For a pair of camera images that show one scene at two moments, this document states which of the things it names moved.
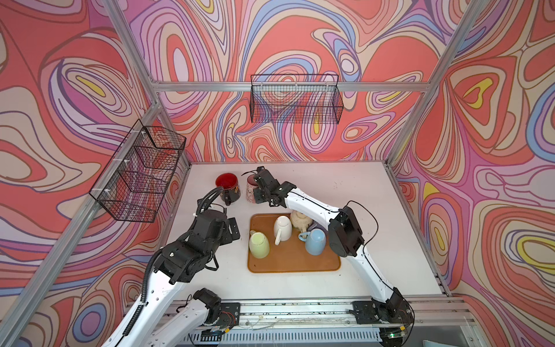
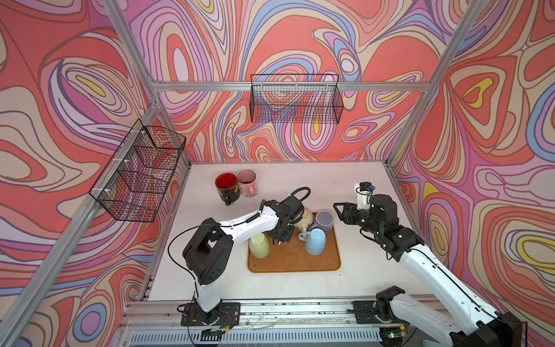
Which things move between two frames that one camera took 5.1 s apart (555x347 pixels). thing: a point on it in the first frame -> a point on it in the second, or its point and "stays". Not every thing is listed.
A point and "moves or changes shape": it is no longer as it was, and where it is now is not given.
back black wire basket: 295,99 stays
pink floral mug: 251,183 moves or changes shape
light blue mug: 315,241 stays
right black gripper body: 261,196 -> 363,219
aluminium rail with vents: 439,321 stays
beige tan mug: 300,221 stays
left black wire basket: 133,184 stays
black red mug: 229,182 stays
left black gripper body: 225,236 -> 285,236
